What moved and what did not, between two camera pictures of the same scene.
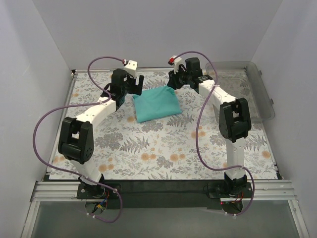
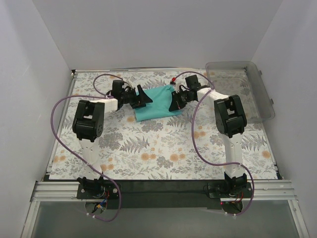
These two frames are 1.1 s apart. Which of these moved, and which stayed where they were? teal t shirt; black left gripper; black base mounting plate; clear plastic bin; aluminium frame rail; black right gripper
Moved: black right gripper; black left gripper
Stayed: teal t shirt; clear plastic bin; black base mounting plate; aluminium frame rail
